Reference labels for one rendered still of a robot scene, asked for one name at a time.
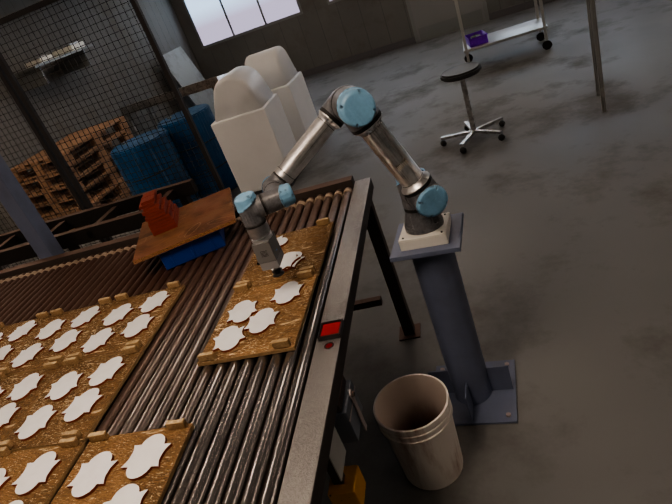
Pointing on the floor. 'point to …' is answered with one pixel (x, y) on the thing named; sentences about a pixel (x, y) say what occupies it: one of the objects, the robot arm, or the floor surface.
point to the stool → (468, 104)
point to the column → (460, 336)
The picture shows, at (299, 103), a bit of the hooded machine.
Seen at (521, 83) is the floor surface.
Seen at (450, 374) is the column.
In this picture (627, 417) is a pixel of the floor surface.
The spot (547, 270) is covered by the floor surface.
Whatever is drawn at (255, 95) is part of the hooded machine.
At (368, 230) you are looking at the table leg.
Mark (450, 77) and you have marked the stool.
